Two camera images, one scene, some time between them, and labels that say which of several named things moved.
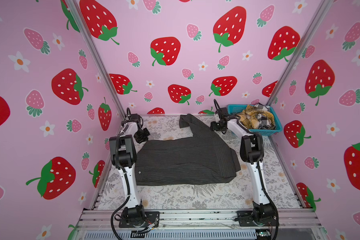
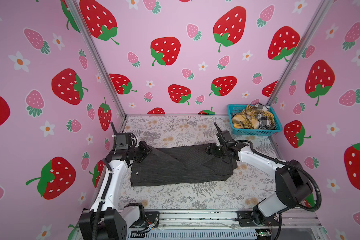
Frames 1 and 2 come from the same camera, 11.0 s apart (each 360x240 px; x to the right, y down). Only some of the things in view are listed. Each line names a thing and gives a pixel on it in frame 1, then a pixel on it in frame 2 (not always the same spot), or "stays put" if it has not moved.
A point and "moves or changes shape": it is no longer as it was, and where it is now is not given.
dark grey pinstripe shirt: [200, 158] moves or changes shape
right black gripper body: [217, 125] to [217, 150]
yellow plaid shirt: [248, 117] stays put
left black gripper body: [142, 135] to [139, 153]
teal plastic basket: [237, 109] stays put
